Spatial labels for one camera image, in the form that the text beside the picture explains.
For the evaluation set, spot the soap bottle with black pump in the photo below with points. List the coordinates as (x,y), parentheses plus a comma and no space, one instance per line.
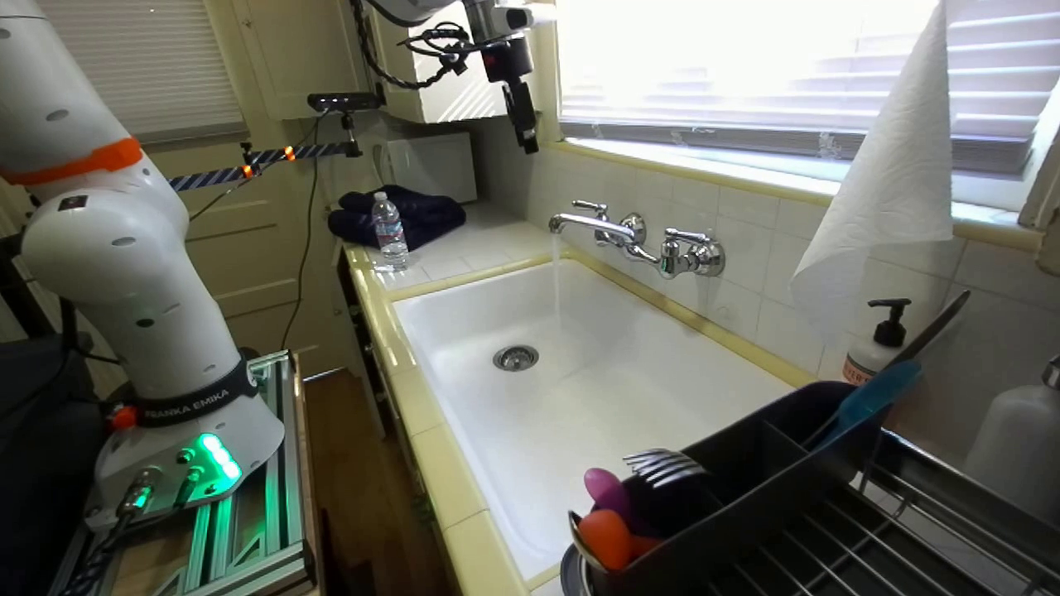
(875,352)

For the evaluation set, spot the white ceramic sink basin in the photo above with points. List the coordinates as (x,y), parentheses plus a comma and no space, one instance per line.
(616,385)

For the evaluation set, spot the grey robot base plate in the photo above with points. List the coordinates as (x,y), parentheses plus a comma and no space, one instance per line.
(186,466)

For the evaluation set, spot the white paper towel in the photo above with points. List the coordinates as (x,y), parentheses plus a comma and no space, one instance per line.
(896,186)

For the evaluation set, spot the chrome faucet spout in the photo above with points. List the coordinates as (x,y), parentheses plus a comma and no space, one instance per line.
(592,222)

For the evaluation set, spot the white window blinds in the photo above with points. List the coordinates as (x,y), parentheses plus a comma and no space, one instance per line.
(796,68)

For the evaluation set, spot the dark grey utensil caddy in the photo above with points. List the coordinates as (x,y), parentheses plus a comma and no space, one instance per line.
(764,467)

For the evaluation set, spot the clear plastic water bottle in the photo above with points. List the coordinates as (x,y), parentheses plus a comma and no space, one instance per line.
(390,237)

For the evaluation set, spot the orange plastic utensil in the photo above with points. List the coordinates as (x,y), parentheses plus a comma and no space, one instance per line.
(604,543)

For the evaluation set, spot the orange red button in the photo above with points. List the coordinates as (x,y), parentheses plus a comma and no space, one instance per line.
(124,420)

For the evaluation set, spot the metal dish rack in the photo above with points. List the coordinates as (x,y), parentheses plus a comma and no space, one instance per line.
(914,530)

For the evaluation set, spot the aluminium frame stand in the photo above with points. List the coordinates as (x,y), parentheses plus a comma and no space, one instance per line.
(258,530)

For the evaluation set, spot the purple plastic utensil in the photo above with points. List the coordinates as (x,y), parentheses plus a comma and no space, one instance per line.
(604,492)

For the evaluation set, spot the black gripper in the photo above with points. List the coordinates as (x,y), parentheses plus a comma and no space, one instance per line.
(508,60)

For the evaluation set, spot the black camera bar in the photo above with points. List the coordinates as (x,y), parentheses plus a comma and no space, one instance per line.
(347,101)

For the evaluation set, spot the metal sink drain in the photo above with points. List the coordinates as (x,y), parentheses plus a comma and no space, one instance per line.
(515,359)

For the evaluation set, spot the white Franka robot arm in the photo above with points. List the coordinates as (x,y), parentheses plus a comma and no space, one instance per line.
(121,268)

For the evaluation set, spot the blue spatula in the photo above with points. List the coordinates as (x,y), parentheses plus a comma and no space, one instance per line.
(873,398)

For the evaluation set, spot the white plastic jug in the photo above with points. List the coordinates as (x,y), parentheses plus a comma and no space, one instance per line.
(1020,449)

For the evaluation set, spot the dark blue folded cloth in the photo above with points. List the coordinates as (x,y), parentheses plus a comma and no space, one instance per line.
(417,215)

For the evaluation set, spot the chrome wall faucet body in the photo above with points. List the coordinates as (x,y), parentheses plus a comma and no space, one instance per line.
(691,259)

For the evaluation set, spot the metal forks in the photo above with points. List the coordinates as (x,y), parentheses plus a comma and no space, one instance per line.
(664,467)

